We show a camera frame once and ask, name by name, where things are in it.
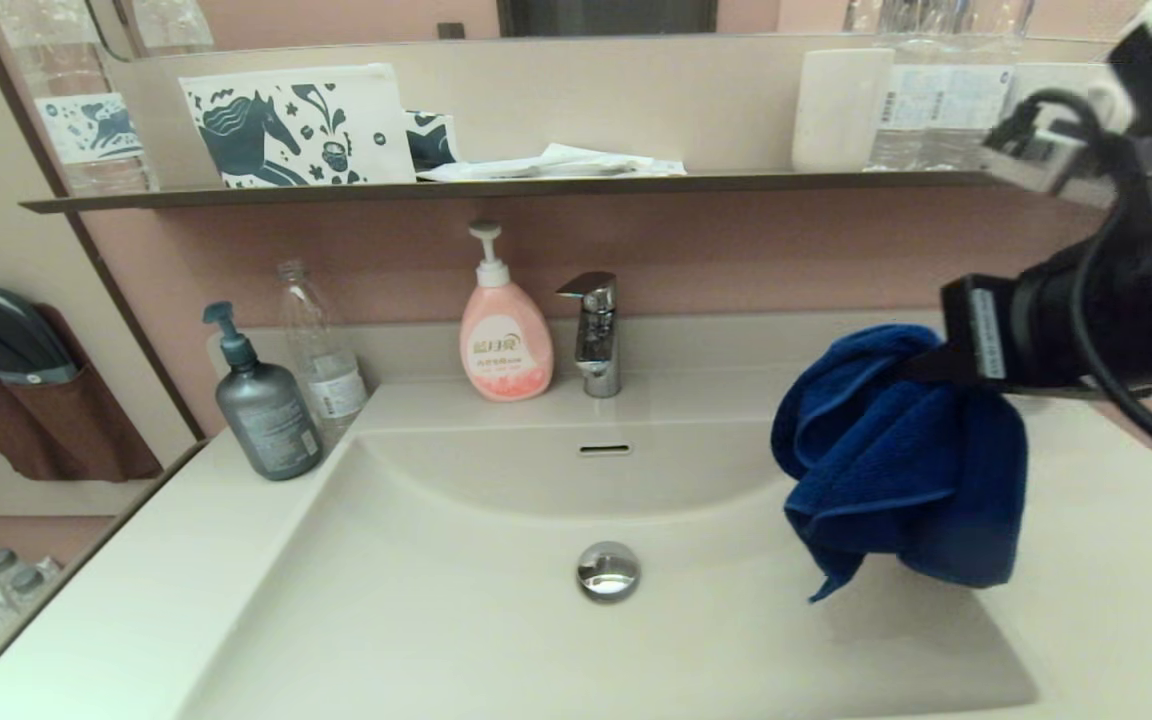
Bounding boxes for white horse print pouch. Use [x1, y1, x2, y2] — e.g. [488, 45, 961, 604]
[179, 63, 417, 188]

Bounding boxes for dark grey slipper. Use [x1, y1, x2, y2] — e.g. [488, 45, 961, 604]
[0, 287, 79, 386]

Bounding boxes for small blue patterned pouch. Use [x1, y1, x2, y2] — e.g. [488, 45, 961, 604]
[404, 110, 460, 174]

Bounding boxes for white handleless cup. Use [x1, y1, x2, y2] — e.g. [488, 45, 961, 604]
[792, 48, 895, 173]

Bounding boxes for dark brown wall trim strip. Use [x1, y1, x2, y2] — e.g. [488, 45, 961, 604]
[0, 0, 207, 443]

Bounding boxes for chrome faucet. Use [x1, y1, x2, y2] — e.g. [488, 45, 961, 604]
[556, 271, 623, 399]

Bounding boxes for brown slipper holder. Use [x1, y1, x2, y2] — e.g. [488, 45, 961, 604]
[0, 303, 165, 482]

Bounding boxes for wall mirror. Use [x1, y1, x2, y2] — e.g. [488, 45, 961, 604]
[91, 0, 1152, 61]

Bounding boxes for pink hand soap pump bottle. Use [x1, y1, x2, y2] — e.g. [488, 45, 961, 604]
[459, 221, 554, 402]

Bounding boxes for blue microfibre cloth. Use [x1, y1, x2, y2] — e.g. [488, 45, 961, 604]
[771, 323, 1030, 604]

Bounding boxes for thin black camera cable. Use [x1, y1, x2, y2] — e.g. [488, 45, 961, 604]
[986, 88, 1152, 471]

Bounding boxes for white ceramic sink basin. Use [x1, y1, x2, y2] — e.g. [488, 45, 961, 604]
[176, 368, 1042, 720]

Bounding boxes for white flat sachets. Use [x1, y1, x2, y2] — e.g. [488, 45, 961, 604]
[416, 143, 687, 183]

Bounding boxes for grey metal wall shelf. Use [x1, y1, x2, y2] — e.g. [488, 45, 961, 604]
[20, 170, 1002, 215]

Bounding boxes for chrome drain stopper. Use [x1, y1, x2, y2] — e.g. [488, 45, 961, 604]
[577, 541, 641, 604]

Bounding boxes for clear empty plastic bottle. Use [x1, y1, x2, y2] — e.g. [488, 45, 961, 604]
[278, 260, 369, 441]

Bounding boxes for grey pump bottle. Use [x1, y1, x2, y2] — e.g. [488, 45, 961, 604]
[202, 301, 324, 482]

